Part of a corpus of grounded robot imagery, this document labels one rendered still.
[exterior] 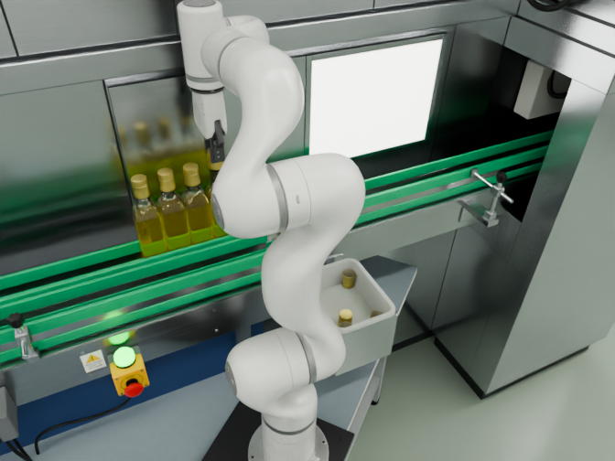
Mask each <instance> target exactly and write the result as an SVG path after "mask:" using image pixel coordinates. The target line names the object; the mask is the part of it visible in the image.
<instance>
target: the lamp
mask: <svg viewBox="0 0 615 461"><path fill-rule="evenodd" d="M113 358H114V363H115V366H116V367H117V368H119V369H128V368H130V367H131V366H133V365H134V364H135V360H136V357H135V354H134V351H133V350H132V349H131V348H128V347H123V348H119V349H118V350H117V351H116V352H115V353H114V356H113Z"/></svg>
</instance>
